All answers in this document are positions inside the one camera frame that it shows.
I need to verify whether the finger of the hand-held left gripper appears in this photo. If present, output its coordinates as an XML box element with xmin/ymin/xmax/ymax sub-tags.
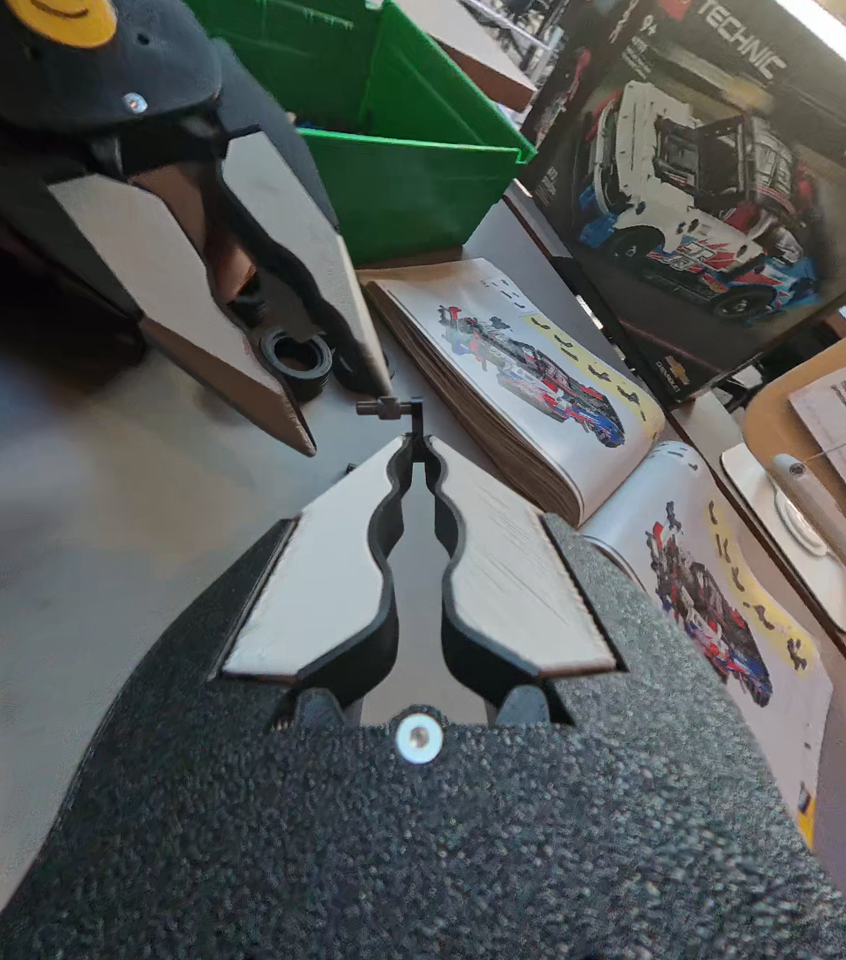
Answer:
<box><xmin>205</xmin><ymin>129</ymin><xmax>394</xmax><ymax>399</ymax></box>
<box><xmin>46</xmin><ymin>172</ymin><xmax>319</xmax><ymax>457</ymax></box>

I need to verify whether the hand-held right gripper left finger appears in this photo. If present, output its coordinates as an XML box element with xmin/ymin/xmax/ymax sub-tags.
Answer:
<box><xmin>220</xmin><ymin>435</ymin><xmax>412</xmax><ymax>706</ymax></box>

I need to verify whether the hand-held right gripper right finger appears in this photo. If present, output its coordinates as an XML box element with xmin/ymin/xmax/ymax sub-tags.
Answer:
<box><xmin>425</xmin><ymin>436</ymin><xmax>620</xmax><ymax>712</ymax></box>

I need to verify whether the green plastic bin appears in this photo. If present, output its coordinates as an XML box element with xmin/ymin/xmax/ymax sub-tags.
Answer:
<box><xmin>183</xmin><ymin>0</ymin><xmax>538</xmax><ymax>267</ymax></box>

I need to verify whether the grey desk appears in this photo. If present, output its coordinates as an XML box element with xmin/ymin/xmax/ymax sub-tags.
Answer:
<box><xmin>0</xmin><ymin>191</ymin><xmax>846</xmax><ymax>931</ymax></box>

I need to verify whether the open instruction booklet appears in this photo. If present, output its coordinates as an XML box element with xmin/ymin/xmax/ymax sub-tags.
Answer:
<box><xmin>359</xmin><ymin>257</ymin><xmax>836</xmax><ymax>849</ymax></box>

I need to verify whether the tan rounded table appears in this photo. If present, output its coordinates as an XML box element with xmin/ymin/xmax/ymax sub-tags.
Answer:
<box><xmin>740</xmin><ymin>322</ymin><xmax>846</xmax><ymax>676</ymax></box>

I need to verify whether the black toy car box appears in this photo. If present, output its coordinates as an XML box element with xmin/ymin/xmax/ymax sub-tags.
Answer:
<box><xmin>519</xmin><ymin>0</ymin><xmax>846</xmax><ymax>410</ymax></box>

